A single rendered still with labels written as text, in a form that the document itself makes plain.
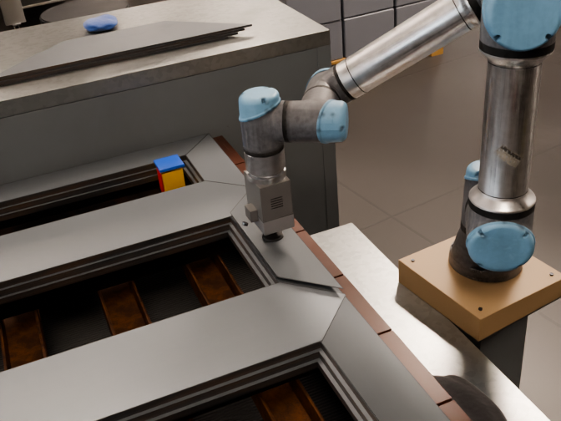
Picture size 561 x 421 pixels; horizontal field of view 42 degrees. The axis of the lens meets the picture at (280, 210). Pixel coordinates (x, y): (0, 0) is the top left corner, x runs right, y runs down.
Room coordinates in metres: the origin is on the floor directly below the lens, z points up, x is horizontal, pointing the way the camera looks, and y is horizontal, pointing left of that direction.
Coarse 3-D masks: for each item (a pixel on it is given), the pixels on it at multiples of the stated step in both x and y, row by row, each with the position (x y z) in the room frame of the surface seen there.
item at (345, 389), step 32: (64, 192) 1.53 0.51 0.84; (96, 192) 1.54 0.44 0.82; (224, 224) 1.32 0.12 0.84; (96, 256) 1.22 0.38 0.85; (128, 256) 1.24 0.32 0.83; (160, 256) 1.25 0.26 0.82; (256, 256) 1.18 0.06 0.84; (0, 288) 1.16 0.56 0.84; (32, 288) 1.17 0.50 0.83; (320, 288) 1.04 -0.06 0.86; (320, 352) 0.89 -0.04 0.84; (224, 384) 0.84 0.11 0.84; (256, 384) 0.85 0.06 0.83; (128, 416) 0.79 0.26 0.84; (160, 416) 0.80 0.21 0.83; (352, 416) 0.77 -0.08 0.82
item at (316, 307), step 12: (288, 288) 1.05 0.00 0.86; (300, 288) 1.05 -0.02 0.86; (312, 288) 1.05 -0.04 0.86; (300, 300) 1.02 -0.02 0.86; (312, 300) 1.01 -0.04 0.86; (324, 300) 1.01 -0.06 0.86; (312, 312) 0.98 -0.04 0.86; (324, 312) 0.97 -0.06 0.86; (312, 324) 0.95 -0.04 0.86; (324, 324) 0.94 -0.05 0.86; (324, 336) 0.91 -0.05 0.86
